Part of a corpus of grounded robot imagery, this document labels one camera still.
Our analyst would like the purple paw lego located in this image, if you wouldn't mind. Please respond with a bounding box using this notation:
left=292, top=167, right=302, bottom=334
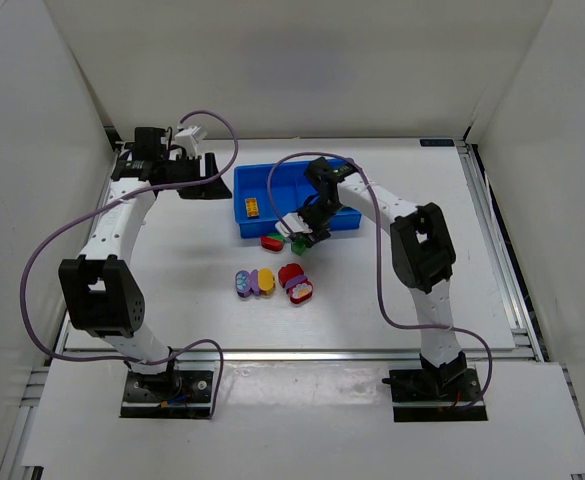
left=235, top=270, right=252, bottom=298

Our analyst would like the purple flower lego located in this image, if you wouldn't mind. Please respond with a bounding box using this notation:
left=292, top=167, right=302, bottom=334
left=248, top=269, right=261, bottom=296

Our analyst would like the aluminium frame rail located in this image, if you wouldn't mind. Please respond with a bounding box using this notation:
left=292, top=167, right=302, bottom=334
left=64, top=345, right=536, bottom=362

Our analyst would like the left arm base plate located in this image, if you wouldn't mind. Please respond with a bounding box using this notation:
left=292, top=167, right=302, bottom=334
left=119, top=364, right=220, bottom=420

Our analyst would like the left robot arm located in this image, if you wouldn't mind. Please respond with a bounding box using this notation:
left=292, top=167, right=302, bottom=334
left=59, top=126, right=231, bottom=400

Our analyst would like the red green curved lego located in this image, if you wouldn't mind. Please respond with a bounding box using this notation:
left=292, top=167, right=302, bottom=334
left=260, top=233, right=285, bottom=252

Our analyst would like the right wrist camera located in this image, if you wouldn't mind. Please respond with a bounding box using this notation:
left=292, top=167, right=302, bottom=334
left=278, top=212, right=312, bottom=234

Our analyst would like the red flower lego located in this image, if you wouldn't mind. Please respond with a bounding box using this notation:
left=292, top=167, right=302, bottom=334
left=288, top=281, right=314, bottom=305

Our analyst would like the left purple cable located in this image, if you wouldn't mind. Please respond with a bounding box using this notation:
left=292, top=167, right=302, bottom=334
left=19, top=109, right=239, bottom=420

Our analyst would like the green number two lego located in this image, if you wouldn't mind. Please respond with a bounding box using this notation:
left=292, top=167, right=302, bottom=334
left=291, top=238, right=308, bottom=256

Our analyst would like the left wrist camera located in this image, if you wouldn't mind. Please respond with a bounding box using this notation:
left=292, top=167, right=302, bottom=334
left=173, top=125, right=207, bottom=157

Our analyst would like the blue divided bin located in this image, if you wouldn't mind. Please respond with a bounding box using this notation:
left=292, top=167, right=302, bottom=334
left=233, top=162, right=362, bottom=240

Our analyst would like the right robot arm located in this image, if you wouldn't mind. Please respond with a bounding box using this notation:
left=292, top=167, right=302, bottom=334
left=276, top=156, right=467, bottom=396

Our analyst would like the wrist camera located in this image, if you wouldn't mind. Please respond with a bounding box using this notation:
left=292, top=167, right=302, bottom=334
left=173, top=125, right=207, bottom=157
left=278, top=212, right=312, bottom=234

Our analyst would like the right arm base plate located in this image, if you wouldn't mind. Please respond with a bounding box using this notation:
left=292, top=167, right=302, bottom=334
left=382, top=368, right=488, bottom=423

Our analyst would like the yellow rounded lego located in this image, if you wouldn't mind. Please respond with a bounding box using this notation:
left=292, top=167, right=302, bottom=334
left=257, top=268, right=276, bottom=296

